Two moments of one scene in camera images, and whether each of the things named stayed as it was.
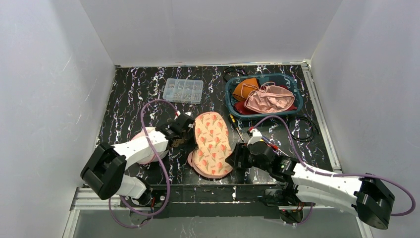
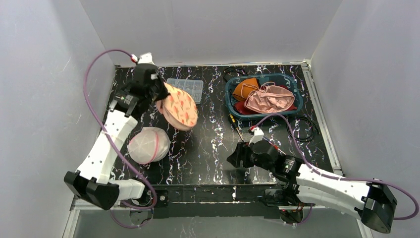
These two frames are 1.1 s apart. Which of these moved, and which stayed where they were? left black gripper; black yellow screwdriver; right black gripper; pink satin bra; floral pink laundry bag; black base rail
Moved: floral pink laundry bag; left black gripper
Stayed: black yellow screwdriver; pink satin bra; right black gripper; black base rail
